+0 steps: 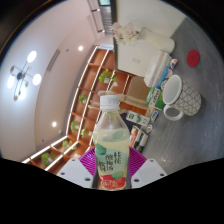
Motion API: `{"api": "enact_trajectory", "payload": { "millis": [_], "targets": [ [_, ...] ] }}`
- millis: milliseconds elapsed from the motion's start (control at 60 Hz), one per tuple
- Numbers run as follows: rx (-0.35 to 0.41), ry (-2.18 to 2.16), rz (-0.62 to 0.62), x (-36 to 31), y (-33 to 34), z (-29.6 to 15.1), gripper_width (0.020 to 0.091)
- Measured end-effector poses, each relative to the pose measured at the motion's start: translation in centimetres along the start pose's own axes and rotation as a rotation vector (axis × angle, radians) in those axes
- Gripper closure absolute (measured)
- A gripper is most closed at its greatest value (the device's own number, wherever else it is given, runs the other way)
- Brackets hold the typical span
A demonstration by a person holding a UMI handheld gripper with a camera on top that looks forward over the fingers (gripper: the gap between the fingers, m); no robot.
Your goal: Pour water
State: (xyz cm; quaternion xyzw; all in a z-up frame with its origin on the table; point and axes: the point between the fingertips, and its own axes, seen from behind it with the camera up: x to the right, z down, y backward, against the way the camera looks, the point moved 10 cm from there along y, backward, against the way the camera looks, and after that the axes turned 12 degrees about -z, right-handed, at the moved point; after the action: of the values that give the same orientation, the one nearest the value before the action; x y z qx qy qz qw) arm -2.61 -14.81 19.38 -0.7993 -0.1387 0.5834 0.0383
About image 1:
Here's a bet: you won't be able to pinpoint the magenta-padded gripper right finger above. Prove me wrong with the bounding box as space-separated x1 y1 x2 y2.
127 146 168 190

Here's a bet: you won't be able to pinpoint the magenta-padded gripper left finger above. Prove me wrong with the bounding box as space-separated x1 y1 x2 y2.
55 146 98 190

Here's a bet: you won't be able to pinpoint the clear drink bottle green label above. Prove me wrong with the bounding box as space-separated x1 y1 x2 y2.
92 94 131 191

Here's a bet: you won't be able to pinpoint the dark book stack orange cover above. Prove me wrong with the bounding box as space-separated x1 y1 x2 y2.
128 125 150 153

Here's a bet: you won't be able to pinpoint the green and white carton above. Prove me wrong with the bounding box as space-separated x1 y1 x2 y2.
126 110 151 127

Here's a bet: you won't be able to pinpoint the brown wooden shelf unit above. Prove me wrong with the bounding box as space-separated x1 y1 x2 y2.
21 44 135 175

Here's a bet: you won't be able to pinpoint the tan chair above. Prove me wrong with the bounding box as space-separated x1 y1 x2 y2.
125 76 152 116

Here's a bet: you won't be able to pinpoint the white mug with line pattern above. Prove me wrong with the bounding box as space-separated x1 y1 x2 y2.
161 74 203 122

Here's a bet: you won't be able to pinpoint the white book stack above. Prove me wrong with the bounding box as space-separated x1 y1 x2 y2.
143 51 173 89

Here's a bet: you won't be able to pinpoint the branched ceiling lamp round bulbs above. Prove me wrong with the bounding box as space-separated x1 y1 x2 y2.
6 49 43 102

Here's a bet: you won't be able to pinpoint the ceiling air vent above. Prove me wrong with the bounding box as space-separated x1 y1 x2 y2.
46 48 61 73

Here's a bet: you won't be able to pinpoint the white vase with pale flowers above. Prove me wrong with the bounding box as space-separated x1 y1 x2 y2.
111 21 176 55

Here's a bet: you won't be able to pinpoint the black track light rail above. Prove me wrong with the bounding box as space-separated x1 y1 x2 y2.
87 0 105 34

